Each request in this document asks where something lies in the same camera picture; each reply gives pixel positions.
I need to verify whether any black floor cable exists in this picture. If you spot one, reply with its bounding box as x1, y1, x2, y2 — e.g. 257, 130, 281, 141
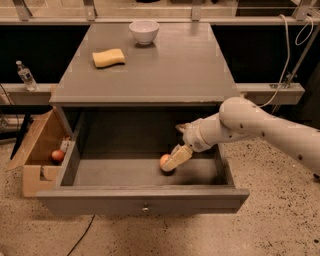
65, 214, 97, 256

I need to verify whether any cardboard box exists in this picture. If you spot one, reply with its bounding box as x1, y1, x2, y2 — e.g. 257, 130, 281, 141
6, 108, 69, 197

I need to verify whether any red apple in box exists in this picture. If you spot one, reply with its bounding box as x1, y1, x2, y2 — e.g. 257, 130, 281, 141
51, 150, 65, 163

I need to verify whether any grey open top drawer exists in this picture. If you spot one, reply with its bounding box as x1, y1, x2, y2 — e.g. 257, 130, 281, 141
37, 108, 249, 215

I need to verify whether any clear plastic water bottle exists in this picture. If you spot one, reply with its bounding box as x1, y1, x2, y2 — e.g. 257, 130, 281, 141
16, 60, 38, 92

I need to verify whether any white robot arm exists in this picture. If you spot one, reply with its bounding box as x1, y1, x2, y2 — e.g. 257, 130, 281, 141
160, 97, 320, 176

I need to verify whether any small white item in box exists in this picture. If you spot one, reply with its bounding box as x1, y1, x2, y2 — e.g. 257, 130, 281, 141
60, 140, 70, 153

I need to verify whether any orange fruit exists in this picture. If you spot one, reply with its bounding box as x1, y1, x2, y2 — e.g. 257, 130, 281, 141
159, 154, 171, 170

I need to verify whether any white ceramic bowl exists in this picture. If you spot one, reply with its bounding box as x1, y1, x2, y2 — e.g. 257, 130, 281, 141
129, 20, 160, 45

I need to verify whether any grey drawer cabinet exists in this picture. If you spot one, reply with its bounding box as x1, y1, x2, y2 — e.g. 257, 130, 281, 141
50, 23, 239, 107

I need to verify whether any metal drawer knob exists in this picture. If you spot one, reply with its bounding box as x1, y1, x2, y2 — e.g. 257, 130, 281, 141
141, 203, 150, 213

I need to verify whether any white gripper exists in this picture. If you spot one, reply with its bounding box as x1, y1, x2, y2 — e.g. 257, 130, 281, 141
163, 118, 213, 172

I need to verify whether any grey wall ledge rail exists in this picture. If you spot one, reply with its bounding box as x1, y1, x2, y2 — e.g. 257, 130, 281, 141
0, 83, 305, 105

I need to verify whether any yellow sponge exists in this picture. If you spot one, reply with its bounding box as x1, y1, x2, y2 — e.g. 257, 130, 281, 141
92, 49, 125, 68

